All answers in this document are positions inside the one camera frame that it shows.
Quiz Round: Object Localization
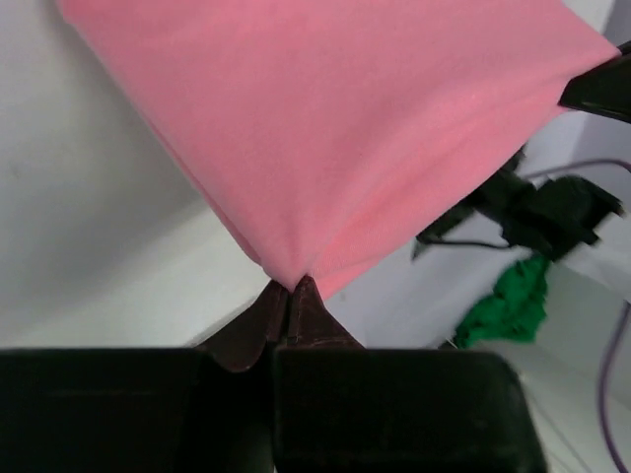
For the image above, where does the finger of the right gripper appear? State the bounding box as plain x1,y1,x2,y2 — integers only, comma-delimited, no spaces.
559,41,631,121

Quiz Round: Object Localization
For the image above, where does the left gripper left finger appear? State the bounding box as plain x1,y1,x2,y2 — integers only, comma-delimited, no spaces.
1,283,288,472

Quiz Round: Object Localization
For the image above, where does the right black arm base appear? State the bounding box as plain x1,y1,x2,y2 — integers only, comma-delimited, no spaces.
411,150,630,262

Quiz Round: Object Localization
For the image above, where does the pink t shirt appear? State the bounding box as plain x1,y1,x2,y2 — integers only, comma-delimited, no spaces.
58,1,618,297

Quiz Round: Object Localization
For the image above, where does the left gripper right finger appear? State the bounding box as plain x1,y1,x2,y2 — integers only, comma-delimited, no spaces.
271,277,547,472

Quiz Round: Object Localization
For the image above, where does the green crumpled cloth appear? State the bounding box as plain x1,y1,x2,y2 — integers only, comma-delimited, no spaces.
453,255,551,349

